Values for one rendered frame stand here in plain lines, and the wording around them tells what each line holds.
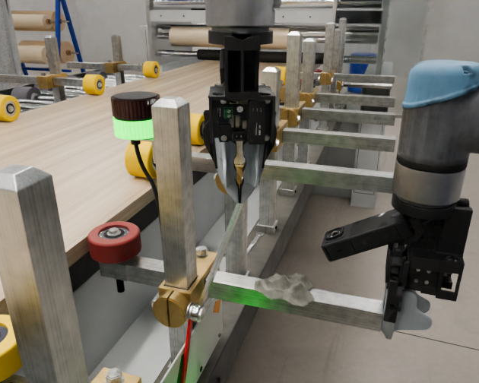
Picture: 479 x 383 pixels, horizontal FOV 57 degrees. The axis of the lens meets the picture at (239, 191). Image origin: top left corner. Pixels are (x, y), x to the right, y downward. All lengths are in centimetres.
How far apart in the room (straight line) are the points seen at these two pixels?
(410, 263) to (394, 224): 5
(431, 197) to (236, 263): 47
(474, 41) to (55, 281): 892
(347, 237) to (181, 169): 22
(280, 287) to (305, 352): 119
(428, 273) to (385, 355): 132
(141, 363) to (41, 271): 56
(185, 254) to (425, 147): 32
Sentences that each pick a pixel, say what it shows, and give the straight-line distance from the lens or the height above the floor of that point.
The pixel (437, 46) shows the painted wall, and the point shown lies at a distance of 908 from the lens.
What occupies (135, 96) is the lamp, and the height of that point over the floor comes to 113.
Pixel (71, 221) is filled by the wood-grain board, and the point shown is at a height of 90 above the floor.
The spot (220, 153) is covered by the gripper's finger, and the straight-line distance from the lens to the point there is 55.
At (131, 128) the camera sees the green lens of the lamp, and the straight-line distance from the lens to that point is 55.
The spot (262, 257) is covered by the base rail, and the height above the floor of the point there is 70.
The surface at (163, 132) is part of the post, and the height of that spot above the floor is 109.
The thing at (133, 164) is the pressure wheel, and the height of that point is 94.
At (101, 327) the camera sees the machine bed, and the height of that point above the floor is 69.
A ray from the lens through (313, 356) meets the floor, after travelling 181.
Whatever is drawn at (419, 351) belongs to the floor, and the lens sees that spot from 194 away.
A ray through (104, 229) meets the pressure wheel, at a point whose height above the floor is 91.
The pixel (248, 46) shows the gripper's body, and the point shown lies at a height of 120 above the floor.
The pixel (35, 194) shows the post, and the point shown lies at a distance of 34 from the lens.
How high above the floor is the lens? 123
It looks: 23 degrees down
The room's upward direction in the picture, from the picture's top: straight up
